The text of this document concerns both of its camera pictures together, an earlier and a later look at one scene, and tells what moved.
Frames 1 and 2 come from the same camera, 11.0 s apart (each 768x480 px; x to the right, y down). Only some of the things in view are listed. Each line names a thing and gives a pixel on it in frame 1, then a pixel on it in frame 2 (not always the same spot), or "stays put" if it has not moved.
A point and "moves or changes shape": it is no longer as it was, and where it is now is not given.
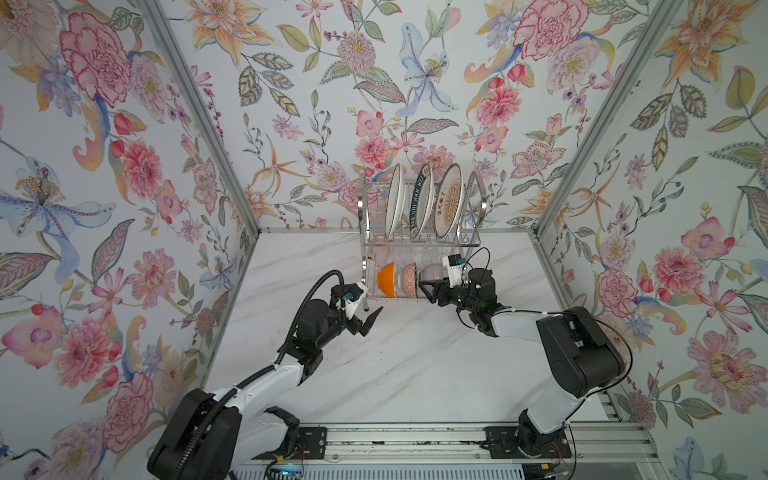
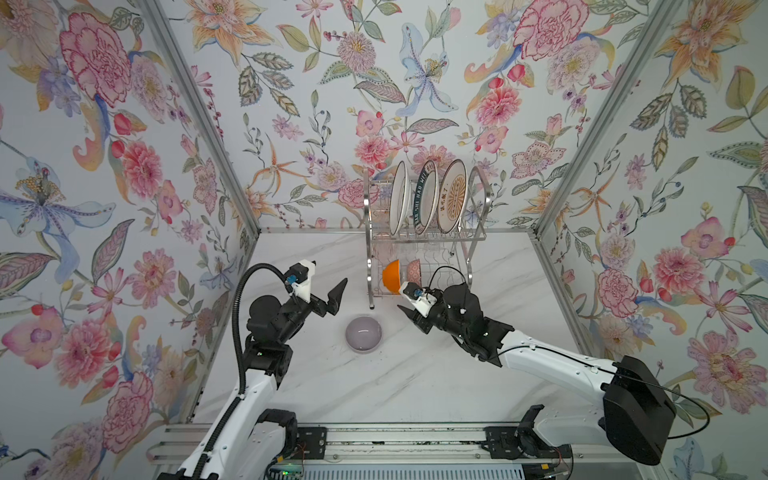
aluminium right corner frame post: (653, 36) stays put
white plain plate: (396, 200) moves or changes shape
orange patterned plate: (449, 201) stays put
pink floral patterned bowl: (409, 279) stays put
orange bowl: (386, 279) moves or changes shape
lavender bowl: (432, 272) to (363, 334)
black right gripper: (433, 298) to (419, 322)
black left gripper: (355, 325) to (330, 307)
